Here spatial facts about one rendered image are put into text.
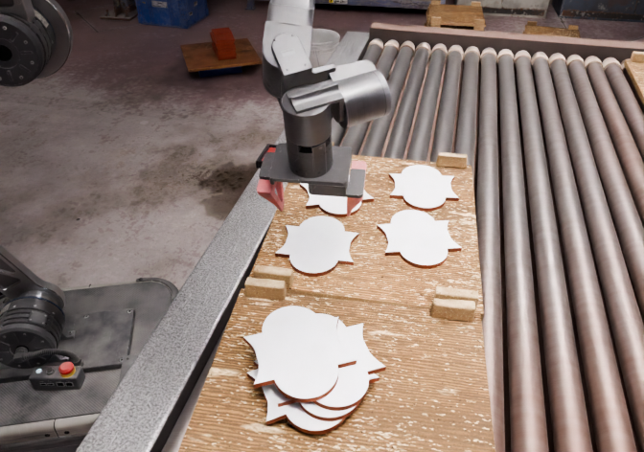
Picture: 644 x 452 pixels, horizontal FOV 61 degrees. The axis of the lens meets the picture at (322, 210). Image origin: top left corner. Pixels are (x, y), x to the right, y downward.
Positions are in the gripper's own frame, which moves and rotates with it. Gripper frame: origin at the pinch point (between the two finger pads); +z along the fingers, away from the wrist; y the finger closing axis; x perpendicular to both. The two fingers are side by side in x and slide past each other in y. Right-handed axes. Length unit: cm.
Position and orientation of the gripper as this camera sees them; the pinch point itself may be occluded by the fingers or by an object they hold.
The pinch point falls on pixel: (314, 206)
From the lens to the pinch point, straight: 78.8
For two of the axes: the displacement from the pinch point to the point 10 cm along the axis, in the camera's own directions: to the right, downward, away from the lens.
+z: 0.4, 6.3, 7.8
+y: 9.9, 0.7, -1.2
